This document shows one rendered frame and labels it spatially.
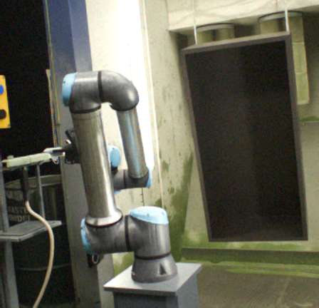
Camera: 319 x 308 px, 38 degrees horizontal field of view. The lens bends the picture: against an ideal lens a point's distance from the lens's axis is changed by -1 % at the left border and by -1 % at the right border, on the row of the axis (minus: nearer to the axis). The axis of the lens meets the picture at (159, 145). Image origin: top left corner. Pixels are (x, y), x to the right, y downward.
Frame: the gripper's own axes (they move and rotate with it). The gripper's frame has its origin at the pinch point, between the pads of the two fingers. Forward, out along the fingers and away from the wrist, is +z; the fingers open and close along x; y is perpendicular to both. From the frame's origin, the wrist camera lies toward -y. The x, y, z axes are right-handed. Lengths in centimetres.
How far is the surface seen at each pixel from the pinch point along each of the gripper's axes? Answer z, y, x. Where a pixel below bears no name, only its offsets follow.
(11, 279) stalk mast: 21, 66, -25
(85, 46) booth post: 26, -39, 61
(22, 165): 11.2, 7.5, -11.9
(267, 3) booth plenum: -30, -50, 209
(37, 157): 13.1, 7.3, -0.5
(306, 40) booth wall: -48, -17, 250
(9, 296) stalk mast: 20, 73, -28
